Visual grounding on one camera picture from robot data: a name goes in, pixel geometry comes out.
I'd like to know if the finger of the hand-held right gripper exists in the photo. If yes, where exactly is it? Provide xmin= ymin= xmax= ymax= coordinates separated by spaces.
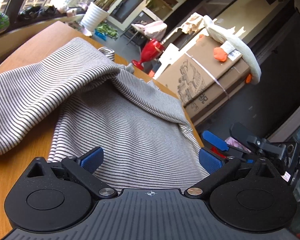
xmin=201 ymin=130 xmax=253 ymax=160
xmin=229 ymin=122 xmax=268 ymax=153

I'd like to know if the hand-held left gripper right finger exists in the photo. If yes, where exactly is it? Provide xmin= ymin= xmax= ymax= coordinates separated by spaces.
xmin=186 ymin=147 xmax=278 ymax=199

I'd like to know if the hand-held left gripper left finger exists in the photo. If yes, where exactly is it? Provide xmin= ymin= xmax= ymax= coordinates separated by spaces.
xmin=27 ymin=146 xmax=118 ymax=198

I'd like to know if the grey striped knit garment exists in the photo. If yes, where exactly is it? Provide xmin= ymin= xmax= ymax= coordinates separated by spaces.
xmin=0 ymin=37 xmax=209 ymax=193

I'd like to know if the pink patterned cloth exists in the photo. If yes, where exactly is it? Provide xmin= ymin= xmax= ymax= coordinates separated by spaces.
xmin=226 ymin=136 xmax=252 ymax=153

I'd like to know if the large printed cardboard box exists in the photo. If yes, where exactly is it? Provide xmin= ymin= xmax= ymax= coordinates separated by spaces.
xmin=156 ymin=27 xmax=257 ymax=127

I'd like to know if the white goose plush toy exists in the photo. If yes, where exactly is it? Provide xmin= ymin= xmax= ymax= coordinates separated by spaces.
xmin=204 ymin=15 xmax=262 ymax=85

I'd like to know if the white foam board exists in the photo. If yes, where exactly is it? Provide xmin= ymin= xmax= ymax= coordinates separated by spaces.
xmin=159 ymin=44 xmax=188 ymax=74

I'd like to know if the red goblet-shaped vase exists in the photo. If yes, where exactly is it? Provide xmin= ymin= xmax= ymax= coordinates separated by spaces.
xmin=132 ymin=39 xmax=165 ymax=70

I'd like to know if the beige crumpled cloth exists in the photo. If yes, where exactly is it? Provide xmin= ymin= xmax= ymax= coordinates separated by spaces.
xmin=175 ymin=12 xmax=208 ymax=34

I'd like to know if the blue plastic bag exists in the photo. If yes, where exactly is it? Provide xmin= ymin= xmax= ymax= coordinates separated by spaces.
xmin=94 ymin=29 xmax=108 ymax=41

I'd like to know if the pile of green vegetables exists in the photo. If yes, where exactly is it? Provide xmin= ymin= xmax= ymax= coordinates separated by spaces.
xmin=95 ymin=22 xmax=119 ymax=39

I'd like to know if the potted palm in white pot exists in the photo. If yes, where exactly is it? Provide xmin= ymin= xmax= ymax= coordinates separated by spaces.
xmin=79 ymin=0 xmax=185 ymax=32

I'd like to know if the pink fuzzy slipper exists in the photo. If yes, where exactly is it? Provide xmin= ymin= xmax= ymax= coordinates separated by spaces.
xmin=67 ymin=4 xmax=87 ymax=17
xmin=57 ymin=5 xmax=77 ymax=15

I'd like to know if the black leather shoe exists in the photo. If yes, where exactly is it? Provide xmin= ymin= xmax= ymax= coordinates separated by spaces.
xmin=40 ymin=5 xmax=58 ymax=18
xmin=17 ymin=6 xmax=43 ymax=22

